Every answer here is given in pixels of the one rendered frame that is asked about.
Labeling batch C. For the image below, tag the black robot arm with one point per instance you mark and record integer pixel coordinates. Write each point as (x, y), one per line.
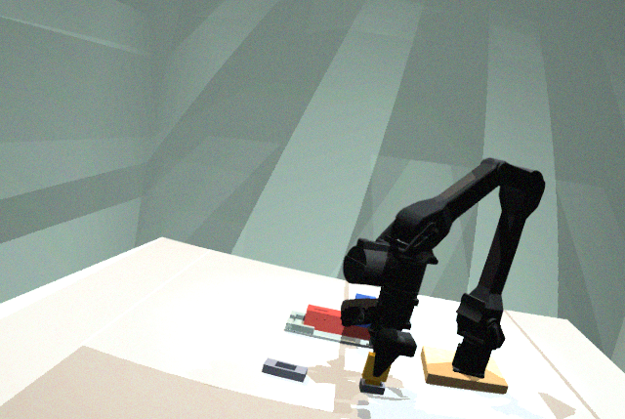
(423, 225)

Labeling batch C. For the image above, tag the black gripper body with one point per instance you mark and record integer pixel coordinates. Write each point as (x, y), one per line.
(396, 313)

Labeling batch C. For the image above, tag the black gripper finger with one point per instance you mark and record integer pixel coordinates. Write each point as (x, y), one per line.
(372, 333)
(382, 361)

